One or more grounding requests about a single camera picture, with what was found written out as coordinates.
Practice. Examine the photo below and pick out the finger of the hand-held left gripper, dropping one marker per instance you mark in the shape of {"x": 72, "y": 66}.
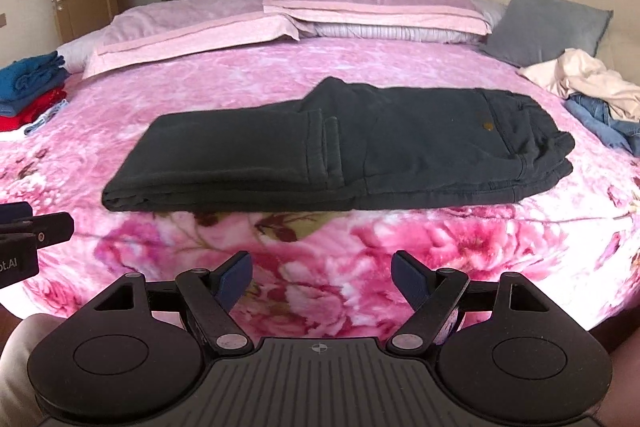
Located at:
{"x": 50, "y": 229}
{"x": 15, "y": 213}

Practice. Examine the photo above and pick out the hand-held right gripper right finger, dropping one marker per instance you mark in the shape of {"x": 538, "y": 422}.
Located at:
{"x": 407, "y": 279}

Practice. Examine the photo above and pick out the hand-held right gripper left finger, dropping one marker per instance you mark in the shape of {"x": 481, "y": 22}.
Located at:
{"x": 235, "y": 282}

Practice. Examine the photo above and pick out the black pants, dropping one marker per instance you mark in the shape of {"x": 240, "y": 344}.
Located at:
{"x": 325, "y": 152}

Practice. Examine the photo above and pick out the white garment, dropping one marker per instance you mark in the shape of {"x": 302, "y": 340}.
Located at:
{"x": 10, "y": 136}

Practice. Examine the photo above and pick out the red garment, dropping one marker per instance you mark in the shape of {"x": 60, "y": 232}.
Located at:
{"x": 30, "y": 119}

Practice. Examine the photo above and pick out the light blue striped garment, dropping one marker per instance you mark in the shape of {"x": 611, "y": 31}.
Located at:
{"x": 45, "y": 117}

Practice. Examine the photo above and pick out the person's beige trousers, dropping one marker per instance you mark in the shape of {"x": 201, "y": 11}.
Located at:
{"x": 25, "y": 367}

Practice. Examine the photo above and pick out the blue denim garment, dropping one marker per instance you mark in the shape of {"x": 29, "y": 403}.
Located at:
{"x": 12, "y": 108}

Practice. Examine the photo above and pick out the blue sweater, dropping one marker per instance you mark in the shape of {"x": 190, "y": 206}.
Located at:
{"x": 30, "y": 74}

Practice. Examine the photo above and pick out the lavender striped pillow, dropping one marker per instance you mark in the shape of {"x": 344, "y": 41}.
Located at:
{"x": 80, "y": 52}
{"x": 390, "y": 32}

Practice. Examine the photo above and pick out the pink floral blanket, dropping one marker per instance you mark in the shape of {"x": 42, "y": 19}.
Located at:
{"x": 250, "y": 77}

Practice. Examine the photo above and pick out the blue jeans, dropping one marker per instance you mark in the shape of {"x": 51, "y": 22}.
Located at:
{"x": 600, "y": 122}

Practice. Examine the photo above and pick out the beige garment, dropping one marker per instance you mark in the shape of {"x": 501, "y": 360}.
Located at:
{"x": 585, "y": 77}

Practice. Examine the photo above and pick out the blue grey cushion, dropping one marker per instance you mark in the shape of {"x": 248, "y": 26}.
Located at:
{"x": 545, "y": 27}

